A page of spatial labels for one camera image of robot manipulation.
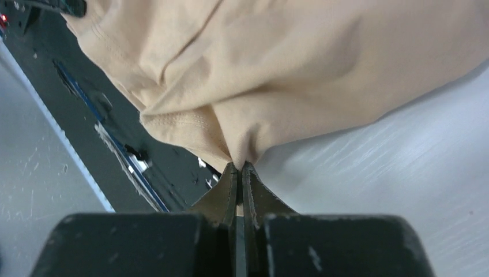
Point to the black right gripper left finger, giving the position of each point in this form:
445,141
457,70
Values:
198,242

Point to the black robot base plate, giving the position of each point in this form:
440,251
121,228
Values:
135,172

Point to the beige t shirt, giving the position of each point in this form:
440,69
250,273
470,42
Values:
228,80

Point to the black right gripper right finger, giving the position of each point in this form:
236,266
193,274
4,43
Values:
281,242

